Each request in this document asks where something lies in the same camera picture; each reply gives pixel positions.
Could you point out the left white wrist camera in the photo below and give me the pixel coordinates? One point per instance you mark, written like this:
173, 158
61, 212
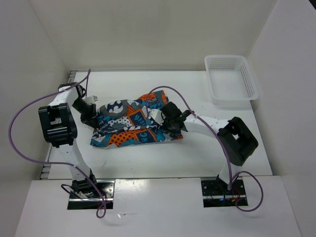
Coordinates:
91, 100

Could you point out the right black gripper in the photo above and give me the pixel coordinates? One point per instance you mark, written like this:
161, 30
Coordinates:
173, 131

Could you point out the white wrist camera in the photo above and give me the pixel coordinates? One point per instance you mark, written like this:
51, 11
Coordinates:
157, 116
91, 100

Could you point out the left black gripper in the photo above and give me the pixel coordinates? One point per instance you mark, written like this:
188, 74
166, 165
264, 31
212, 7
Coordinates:
91, 119

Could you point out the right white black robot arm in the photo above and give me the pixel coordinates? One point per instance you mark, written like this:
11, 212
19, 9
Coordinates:
236, 140

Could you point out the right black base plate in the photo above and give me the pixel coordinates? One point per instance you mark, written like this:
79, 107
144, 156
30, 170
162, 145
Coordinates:
214, 196

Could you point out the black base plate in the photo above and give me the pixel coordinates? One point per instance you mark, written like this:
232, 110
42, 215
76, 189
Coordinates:
80, 201
214, 196

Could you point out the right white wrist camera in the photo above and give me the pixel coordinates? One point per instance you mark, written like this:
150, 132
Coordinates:
157, 116

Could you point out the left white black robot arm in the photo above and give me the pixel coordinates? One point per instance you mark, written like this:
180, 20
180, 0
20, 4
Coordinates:
60, 130

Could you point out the colourful patterned shorts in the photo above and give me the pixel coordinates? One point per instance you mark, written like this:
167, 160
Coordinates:
125, 123

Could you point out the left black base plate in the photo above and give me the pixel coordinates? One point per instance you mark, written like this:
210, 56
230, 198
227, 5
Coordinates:
80, 201

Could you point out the white perforated plastic basket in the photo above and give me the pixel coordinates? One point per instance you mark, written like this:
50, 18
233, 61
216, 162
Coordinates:
230, 78

